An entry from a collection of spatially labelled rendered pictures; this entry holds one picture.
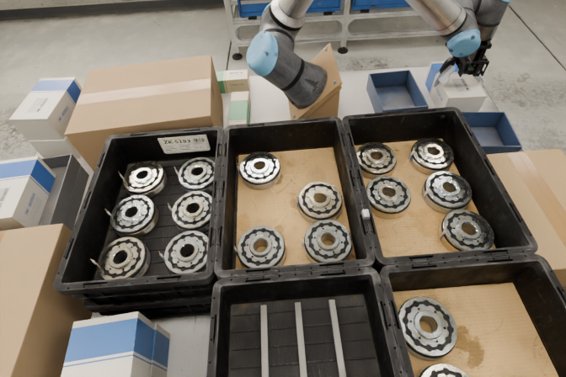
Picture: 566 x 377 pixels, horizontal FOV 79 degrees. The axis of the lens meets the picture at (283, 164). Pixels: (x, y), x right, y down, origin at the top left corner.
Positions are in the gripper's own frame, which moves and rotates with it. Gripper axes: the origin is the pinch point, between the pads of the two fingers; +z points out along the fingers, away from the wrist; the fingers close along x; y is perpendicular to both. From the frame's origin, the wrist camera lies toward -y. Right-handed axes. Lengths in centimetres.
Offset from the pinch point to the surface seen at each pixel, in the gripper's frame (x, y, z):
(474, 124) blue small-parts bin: 3.1, 15.2, 4.7
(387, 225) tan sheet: -36, 57, -7
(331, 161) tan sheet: -47, 38, -7
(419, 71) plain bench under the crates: -5.8, -17.0, 6.4
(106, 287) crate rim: -92, 73, -17
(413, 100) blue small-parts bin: -13.0, 0.9, 5.5
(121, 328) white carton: -89, 79, -12
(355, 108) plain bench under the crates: -33.9, 2.5, 6.3
